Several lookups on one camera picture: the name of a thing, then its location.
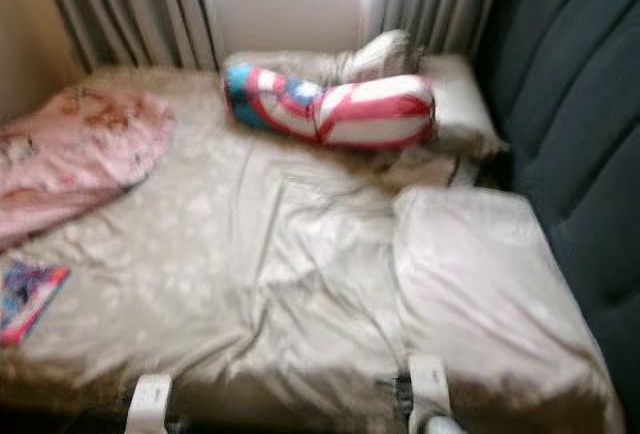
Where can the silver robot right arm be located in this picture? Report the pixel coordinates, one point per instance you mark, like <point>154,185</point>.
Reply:
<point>440,427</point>

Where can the flat grey floral pillow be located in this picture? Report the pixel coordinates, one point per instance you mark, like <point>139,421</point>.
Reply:
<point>465,104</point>

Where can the colourful manga comic book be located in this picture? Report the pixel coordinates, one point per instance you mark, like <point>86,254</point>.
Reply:
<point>30,299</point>

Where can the small folded grey pillowcase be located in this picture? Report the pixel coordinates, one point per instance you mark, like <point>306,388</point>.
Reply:
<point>430,167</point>

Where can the large grey floral pillow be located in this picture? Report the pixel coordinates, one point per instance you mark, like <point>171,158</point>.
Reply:
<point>490,284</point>

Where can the pink cartoon print blanket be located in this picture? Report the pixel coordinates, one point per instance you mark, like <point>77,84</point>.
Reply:
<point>70,154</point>

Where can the red white blue bolster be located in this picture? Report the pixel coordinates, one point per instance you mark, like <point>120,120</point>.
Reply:
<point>360,117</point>

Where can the grey floral bed sheet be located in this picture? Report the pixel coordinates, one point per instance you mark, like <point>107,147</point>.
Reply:
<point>260,284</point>

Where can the bunched grey pillow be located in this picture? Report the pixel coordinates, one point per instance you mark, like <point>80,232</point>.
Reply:
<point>380,54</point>

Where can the bright white window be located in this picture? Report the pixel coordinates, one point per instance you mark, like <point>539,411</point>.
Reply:
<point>280,4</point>

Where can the dark padded upright panel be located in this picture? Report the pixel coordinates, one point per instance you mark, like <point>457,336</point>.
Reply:
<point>570,84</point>

